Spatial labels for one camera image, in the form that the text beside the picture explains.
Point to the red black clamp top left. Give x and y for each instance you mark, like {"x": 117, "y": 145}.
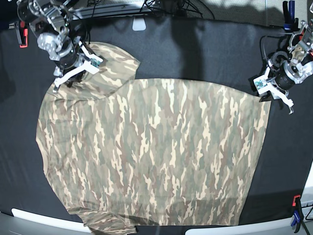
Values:
{"x": 22, "y": 34}

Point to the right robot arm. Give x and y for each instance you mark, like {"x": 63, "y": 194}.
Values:
{"x": 62, "y": 34}

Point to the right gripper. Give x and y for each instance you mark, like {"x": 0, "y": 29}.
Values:
{"x": 70, "y": 61}

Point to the red blue clamp bottom right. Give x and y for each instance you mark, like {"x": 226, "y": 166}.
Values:
{"x": 297, "y": 214}

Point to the blue clamp top right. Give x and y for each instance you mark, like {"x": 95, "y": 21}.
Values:
{"x": 291, "y": 22}

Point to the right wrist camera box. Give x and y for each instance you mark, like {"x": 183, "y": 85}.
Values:
{"x": 96, "y": 62}

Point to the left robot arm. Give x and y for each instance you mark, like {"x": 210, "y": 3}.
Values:
{"x": 299, "y": 41}

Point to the black table cloth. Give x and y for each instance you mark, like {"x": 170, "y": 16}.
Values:
{"x": 216, "y": 51}

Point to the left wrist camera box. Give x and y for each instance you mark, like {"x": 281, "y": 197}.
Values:
{"x": 261, "y": 84}

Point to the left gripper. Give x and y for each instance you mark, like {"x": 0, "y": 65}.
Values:
{"x": 283, "y": 72}

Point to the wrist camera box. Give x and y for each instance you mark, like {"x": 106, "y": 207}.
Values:
{"x": 261, "y": 84}
{"x": 96, "y": 62}

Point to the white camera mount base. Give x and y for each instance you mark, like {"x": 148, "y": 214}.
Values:
{"x": 139, "y": 23}

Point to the camouflage t-shirt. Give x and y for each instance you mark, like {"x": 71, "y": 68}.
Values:
{"x": 120, "y": 152}

